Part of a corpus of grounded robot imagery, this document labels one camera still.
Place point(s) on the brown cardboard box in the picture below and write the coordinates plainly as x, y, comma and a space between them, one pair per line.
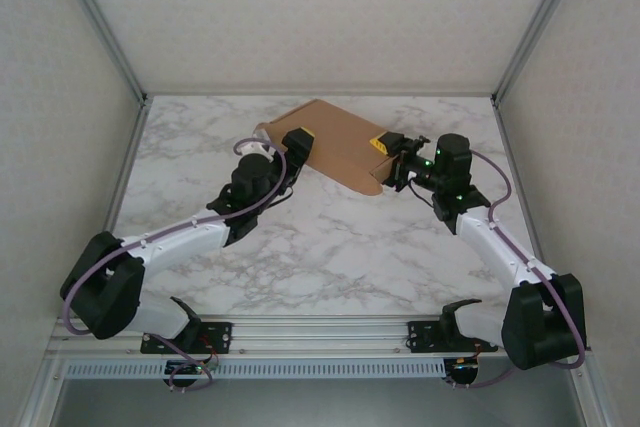
340, 147

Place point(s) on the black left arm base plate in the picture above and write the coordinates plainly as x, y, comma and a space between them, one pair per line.
220, 334

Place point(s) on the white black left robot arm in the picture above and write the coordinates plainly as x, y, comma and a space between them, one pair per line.
165, 252

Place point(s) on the wide aluminium table rail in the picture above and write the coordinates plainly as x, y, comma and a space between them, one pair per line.
320, 334

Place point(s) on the thin aluminium table rail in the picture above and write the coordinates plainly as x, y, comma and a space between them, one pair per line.
320, 94

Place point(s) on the aluminium frame post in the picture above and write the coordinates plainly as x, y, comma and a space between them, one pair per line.
535, 27
104, 27

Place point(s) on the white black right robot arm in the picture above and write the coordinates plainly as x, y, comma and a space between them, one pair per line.
530, 317

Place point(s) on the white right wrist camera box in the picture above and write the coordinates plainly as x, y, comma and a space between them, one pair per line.
414, 176

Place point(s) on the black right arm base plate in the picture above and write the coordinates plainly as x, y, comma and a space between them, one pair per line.
425, 334

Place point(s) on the aluminium table side rail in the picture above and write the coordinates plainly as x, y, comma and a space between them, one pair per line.
511, 147
116, 197

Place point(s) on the aluminium lower frame leg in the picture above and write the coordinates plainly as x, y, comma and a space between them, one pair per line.
590, 392
42, 392

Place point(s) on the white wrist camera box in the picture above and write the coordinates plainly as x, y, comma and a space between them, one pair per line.
255, 144
414, 176

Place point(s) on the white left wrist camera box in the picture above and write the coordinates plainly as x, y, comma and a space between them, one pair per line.
255, 144

